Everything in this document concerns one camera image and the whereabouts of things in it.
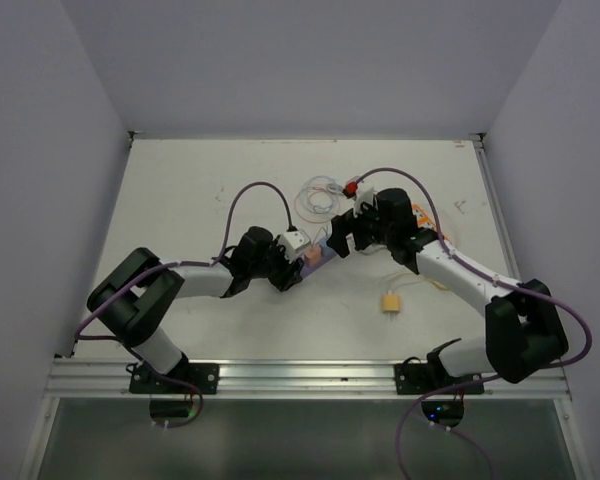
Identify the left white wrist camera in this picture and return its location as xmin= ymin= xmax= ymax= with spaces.
xmin=278 ymin=230 xmax=312 ymax=262

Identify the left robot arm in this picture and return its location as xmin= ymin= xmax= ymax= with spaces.
xmin=86 ymin=226 xmax=311 ymax=393

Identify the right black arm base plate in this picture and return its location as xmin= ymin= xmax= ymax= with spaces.
xmin=393 ymin=338 xmax=481 ymax=395

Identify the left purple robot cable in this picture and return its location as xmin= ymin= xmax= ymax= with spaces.
xmin=74 ymin=180 xmax=296 ymax=344

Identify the purple power strip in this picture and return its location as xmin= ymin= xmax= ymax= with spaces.
xmin=300 ymin=242 xmax=337 ymax=279

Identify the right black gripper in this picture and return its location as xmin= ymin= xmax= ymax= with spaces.
xmin=326 ymin=196 xmax=394 ymax=259

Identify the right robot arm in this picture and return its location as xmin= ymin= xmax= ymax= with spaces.
xmin=327 ymin=182 xmax=568 ymax=393

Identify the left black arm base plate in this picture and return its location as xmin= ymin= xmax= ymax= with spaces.
xmin=126 ymin=360 xmax=220 ymax=395

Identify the orange power strip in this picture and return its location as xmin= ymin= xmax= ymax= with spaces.
xmin=412 ymin=204 xmax=437 ymax=231

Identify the aluminium front rail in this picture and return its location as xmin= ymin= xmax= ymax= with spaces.
xmin=45 ymin=358 xmax=570 ymax=400

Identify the pink plug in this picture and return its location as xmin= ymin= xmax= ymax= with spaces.
xmin=304 ymin=247 xmax=322 ymax=267

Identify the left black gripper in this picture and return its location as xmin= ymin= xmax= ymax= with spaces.
xmin=249 ymin=235 xmax=304 ymax=291

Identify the yellow usb cable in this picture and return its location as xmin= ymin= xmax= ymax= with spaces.
xmin=389 ymin=269 xmax=449 ymax=292

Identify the yellow usb charger plug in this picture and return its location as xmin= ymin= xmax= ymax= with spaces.
xmin=381 ymin=290 xmax=402 ymax=317

